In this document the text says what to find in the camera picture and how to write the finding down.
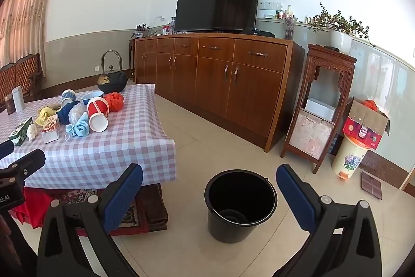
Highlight clear plastic bag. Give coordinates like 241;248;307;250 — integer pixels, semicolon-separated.
68;103;87;124

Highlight beige cloth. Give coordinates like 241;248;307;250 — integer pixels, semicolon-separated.
47;104;62;111

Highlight white cylindrical canister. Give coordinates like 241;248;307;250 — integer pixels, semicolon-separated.
12;86;25;112

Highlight wooden sideboard cabinet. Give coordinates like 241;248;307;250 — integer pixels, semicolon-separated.
129;33;305;152

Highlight cardboard box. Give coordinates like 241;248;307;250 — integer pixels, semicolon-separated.
343;100;390;150

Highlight black plastic bucket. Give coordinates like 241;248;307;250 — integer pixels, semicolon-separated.
204;170;278;244

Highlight red white small carton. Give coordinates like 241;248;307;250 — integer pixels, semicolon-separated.
41;114;60;144

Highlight blue patterned paper cup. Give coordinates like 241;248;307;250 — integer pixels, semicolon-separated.
61;89;77;107

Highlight dark blue towel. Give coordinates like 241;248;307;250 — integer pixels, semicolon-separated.
57;100;79;125

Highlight blue ceramic bowl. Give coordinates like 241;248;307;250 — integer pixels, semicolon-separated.
82;91;104;105

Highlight light blue cloth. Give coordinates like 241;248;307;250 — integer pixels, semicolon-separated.
65;120;90;141

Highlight pink curtain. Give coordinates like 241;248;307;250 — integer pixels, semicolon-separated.
1;0;48;70

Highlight pink floral bag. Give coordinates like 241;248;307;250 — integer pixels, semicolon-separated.
289;109;334;159

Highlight white storage box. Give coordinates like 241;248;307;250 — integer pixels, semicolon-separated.
305;98;336;121

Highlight white tissue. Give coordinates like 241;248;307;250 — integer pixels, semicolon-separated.
26;123;39;141

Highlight black flat television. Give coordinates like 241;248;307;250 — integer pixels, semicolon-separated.
175;0;258;32

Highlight black set-top box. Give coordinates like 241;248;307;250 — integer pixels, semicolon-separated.
241;28;275;38

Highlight carved wooden side stand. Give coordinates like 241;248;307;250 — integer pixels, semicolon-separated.
280;44;357;174

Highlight glass vase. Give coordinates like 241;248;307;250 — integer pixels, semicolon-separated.
284;15;297;41

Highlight pink checkered tablecloth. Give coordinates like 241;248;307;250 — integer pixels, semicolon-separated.
1;84;177;189

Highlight black cast iron teapot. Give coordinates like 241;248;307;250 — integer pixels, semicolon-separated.
97;50;127;94

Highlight wooden bench sofa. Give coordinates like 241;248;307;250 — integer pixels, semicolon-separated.
0;54;43;111

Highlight red white paper cup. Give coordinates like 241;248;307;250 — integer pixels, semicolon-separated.
87;97;109;133

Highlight small potted plant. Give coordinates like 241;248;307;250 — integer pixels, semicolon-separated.
131;24;150;39

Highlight green white carton box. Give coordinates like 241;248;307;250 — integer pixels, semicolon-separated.
9;117;33;147

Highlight green trailing potted plant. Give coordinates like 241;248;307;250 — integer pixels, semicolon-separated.
308;3;375;47

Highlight orange plastic bag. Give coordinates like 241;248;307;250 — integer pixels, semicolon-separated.
103;92;124;112

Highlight brown tea tin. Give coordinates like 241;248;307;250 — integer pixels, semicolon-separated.
4;93;16;114

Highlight yellow cloth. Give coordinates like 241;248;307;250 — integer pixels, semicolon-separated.
34;106;57;126

